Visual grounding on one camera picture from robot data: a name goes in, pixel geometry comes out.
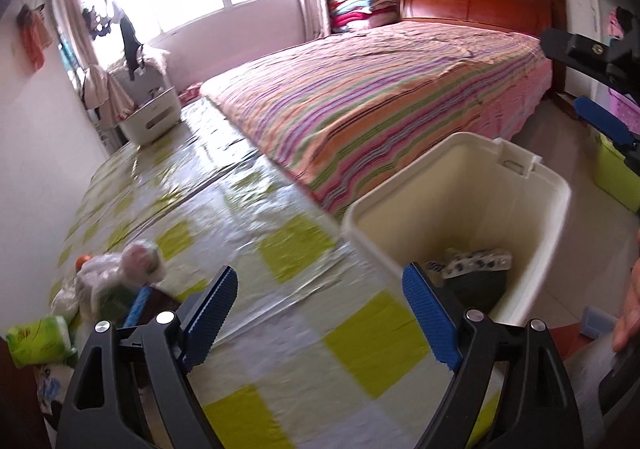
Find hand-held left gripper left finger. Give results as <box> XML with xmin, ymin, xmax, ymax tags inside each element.
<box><xmin>55</xmin><ymin>265</ymin><xmax>238</xmax><ymax>449</ymax></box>

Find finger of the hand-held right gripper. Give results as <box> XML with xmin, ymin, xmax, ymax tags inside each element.
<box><xmin>541</xmin><ymin>26</ymin><xmax>640</xmax><ymax>95</ymax></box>
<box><xmin>573</xmin><ymin>96</ymin><xmax>640</xmax><ymax>165</ymax></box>

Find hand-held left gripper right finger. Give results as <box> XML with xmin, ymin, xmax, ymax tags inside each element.
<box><xmin>401</xmin><ymin>262</ymin><xmax>583</xmax><ymax>449</ymax></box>

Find white medicine box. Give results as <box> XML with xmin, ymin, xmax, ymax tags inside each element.
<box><xmin>424</xmin><ymin>251</ymin><xmax>457</xmax><ymax>280</ymax></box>

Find brown bottle with blue cap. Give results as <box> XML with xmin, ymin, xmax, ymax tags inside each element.
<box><xmin>122</xmin><ymin>284</ymin><xmax>183</xmax><ymax>330</ymax></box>

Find foil blister pack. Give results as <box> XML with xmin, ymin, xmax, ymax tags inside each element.
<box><xmin>442</xmin><ymin>249</ymin><xmax>513</xmax><ymax>280</ymax></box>

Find clear bag with pink wrapper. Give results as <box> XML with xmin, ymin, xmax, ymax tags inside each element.
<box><xmin>122</xmin><ymin>240</ymin><xmax>167</xmax><ymax>285</ymax></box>

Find cream plastic bin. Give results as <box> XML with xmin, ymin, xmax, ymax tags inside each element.
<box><xmin>341</xmin><ymin>132</ymin><xmax>573</xmax><ymax>327</ymax></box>

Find green tissue pack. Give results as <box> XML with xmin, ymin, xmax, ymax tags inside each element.
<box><xmin>6</xmin><ymin>315</ymin><xmax>76</xmax><ymax>369</ymax></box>

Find person's right hand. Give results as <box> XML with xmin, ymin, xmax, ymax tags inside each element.
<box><xmin>612</xmin><ymin>249</ymin><xmax>640</xmax><ymax>355</ymax></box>

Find purple plastic basket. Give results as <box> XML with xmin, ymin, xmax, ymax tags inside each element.
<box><xmin>607</xmin><ymin>89</ymin><xmax>640</xmax><ymax>135</ymax></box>

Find person's grey trousers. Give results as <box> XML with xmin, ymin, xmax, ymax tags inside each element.
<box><xmin>562</xmin><ymin>339</ymin><xmax>621</xmax><ymax>449</ymax></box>

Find green plastic crate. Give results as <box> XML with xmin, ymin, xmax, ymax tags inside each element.
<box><xmin>594</xmin><ymin>134</ymin><xmax>640</xmax><ymax>212</ymax></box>

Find small light blue box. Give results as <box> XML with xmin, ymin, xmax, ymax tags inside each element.
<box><xmin>581</xmin><ymin>306</ymin><xmax>617</xmax><ymax>340</ymax></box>

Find green checked plastic tablecloth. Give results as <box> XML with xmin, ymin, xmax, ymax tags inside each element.
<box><xmin>30</xmin><ymin>96</ymin><xmax>506</xmax><ymax>449</ymax></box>

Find white plastic bag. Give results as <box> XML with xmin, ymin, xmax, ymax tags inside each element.
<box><xmin>50</xmin><ymin>251</ymin><xmax>126</xmax><ymax>320</ymax></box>

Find white printed packet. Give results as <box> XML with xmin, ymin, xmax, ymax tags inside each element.
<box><xmin>32</xmin><ymin>361</ymin><xmax>68</xmax><ymax>430</ymax></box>

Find white storage box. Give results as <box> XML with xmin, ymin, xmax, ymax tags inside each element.
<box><xmin>118</xmin><ymin>86</ymin><xmax>182</xmax><ymax>146</ymax></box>

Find bed with striped cover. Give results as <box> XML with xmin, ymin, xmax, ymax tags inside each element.
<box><xmin>199</xmin><ymin>22</ymin><xmax>553</xmax><ymax>220</ymax></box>

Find beige hanging garments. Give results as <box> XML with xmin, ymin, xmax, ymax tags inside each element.
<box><xmin>82</xmin><ymin>64</ymin><xmax>136</xmax><ymax>127</ymax></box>

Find white washing machine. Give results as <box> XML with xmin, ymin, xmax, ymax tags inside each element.
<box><xmin>107</xmin><ymin>46</ymin><xmax>172</xmax><ymax>105</ymax></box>

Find black hanging garment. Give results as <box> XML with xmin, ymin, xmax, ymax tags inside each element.
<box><xmin>120</xmin><ymin>4</ymin><xmax>147</xmax><ymax>80</ymax></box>

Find dark underwear on hanger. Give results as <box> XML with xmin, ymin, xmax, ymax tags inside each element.
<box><xmin>82</xmin><ymin>2</ymin><xmax>123</xmax><ymax>40</ymax></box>

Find orange hanging cloth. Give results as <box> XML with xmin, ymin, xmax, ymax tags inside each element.
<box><xmin>16</xmin><ymin>3</ymin><xmax>53</xmax><ymax>70</ymax></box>

